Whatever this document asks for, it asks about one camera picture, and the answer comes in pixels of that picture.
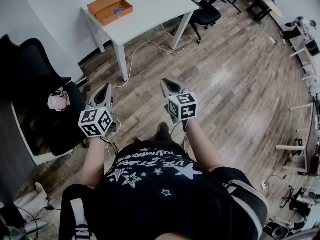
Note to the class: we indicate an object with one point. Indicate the black office chair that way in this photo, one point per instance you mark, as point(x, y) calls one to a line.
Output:
point(207, 14)

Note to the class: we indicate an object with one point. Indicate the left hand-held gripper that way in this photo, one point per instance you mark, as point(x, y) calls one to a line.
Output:
point(96, 121)

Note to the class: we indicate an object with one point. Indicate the grey cabinet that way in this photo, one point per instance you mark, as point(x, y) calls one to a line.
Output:
point(12, 146)

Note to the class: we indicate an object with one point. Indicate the person's right leg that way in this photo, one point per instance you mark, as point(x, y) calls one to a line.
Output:
point(163, 131)

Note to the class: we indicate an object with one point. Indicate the person's right forearm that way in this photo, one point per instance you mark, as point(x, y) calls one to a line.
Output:
point(202, 146)

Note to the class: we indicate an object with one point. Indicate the orange cardboard box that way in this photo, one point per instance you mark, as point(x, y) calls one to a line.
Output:
point(105, 2)

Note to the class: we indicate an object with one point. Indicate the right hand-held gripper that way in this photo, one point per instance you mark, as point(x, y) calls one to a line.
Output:
point(183, 107)

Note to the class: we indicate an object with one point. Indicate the desk with light wood legs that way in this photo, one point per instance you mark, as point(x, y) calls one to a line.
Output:
point(290, 147)

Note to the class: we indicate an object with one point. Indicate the white table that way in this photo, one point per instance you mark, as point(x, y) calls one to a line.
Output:
point(160, 4)

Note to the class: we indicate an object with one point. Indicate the person's left forearm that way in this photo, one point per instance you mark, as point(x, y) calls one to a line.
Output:
point(93, 159)

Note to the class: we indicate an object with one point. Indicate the white desk with black legs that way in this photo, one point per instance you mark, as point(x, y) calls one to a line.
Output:
point(273, 9)

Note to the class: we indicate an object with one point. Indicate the white power strip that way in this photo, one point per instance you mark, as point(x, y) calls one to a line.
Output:
point(263, 185)

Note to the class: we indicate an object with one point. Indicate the pink headset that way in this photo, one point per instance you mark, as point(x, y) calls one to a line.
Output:
point(56, 101)

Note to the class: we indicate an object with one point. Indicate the black armchair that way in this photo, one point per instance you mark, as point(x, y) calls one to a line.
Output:
point(30, 66)

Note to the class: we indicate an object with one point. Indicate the black star print t-shirt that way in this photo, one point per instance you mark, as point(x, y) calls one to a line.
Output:
point(162, 204)

